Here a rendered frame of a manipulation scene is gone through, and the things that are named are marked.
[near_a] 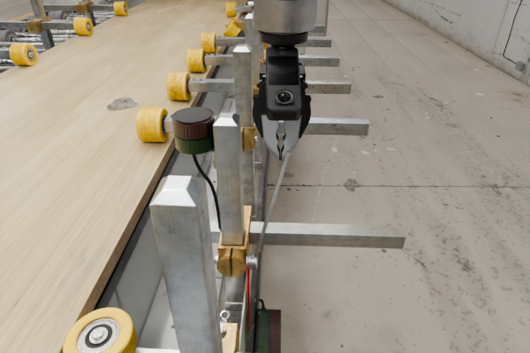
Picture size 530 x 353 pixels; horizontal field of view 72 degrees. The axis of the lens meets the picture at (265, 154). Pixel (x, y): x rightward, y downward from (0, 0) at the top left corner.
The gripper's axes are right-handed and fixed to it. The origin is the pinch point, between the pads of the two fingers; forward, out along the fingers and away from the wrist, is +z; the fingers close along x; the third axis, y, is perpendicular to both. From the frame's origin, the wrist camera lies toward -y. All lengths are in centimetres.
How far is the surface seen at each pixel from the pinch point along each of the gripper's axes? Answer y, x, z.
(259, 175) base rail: 38.6, 5.8, 30.6
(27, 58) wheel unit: 76, 92, 7
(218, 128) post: -7.3, 8.7, -8.8
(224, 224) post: -7.3, 8.9, 8.9
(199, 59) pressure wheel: 70, 28, 5
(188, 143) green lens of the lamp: -8.5, 12.8, -6.8
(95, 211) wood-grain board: -3.2, 32.7, 10.5
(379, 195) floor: 122, -60, 101
